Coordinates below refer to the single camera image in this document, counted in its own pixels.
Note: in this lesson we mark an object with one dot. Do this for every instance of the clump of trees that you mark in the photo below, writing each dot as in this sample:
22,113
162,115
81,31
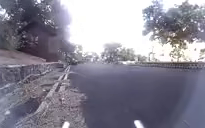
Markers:
118,53

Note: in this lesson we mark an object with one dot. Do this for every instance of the robot's own part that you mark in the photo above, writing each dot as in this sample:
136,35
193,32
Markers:
66,125
138,124

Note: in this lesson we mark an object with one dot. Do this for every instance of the grey stone wall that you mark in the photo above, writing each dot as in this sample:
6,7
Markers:
10,75

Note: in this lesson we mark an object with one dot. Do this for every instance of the low stone wall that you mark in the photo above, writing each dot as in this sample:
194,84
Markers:
180,65

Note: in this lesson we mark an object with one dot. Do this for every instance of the grey asphalt road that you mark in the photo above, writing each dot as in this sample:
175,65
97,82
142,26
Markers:
133,93

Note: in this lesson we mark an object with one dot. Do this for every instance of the dirt verge with leaves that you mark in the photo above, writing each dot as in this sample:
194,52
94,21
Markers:
61,108

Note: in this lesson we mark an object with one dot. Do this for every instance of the pale concrete kerb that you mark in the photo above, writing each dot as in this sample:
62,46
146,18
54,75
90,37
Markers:
53,90

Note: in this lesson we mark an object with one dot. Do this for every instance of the dark trees on bank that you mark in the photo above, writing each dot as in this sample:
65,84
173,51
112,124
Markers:
33,30

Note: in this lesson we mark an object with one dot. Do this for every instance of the tree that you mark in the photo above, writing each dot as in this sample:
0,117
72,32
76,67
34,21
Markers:
180,26

